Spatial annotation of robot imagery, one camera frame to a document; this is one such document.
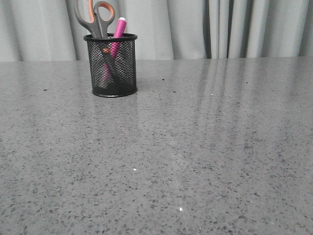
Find grey orange scissors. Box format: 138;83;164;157
74;0;116;59

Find black mesh pen cup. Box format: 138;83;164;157
84;33;137;97

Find grey curtain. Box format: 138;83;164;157
0;0;313;62

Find pink marker pen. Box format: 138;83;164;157
103;17;127;82

